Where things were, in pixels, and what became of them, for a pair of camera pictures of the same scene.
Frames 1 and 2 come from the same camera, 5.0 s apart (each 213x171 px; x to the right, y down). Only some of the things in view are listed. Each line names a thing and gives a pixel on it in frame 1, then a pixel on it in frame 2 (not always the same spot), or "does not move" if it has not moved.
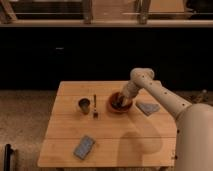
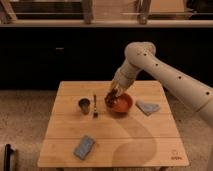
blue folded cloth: x=147 y=108 does not move
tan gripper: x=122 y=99 -> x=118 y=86
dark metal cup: x=84 y=104 does not move
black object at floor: x=7 y=157 does not move
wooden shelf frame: x=9 y=19 does not move
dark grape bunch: x=116 y=103 -> x=110 y=97
